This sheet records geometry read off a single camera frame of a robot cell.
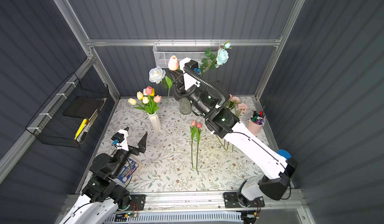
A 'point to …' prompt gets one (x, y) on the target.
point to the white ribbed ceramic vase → (155, 122)
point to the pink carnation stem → (224, 144)
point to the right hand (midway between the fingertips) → (174, 69)
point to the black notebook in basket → (83, 107)
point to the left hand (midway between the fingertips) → (136, 132)
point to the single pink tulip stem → (192, 128)
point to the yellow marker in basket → (80, 128)
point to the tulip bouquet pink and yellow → (146, 100)
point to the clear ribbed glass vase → (185, 106)
